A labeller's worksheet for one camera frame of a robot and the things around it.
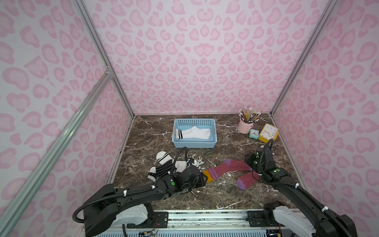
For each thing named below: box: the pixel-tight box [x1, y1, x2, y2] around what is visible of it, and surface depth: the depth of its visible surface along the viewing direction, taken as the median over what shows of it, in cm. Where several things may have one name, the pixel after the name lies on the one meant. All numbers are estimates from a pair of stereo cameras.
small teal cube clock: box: [248, 128, 260, 140], surface depth 107 cm
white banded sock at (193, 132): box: [175, 125, 212, 140], surface depth 109 cm
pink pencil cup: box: [237, 118, 255, 134], surface depth 106 cm
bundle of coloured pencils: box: [238, 106, 262, 123], surface depth 106 cm
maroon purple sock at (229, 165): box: [202, 158, 254, 184], surface depth 92 cm
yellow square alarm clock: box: [258, 123, 280, 144], surface depth 106 cm
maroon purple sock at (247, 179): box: [236, 170, 261, 191], surface depth 86 cm
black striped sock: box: [147, 151, 188, 182], surface depth 92 cm
